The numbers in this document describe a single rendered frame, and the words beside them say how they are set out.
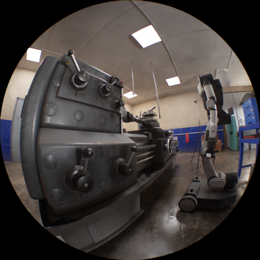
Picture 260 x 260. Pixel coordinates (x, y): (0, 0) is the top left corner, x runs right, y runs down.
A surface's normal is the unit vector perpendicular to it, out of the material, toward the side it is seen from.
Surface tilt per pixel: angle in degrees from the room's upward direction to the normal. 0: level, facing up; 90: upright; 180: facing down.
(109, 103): 90
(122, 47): 180
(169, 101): 90
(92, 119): 90
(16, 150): 90
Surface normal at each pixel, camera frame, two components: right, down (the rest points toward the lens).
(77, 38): 0.03, 0.99
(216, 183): -0.74, -0.06
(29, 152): 0.79, -0.10
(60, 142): 0.40, -0.89
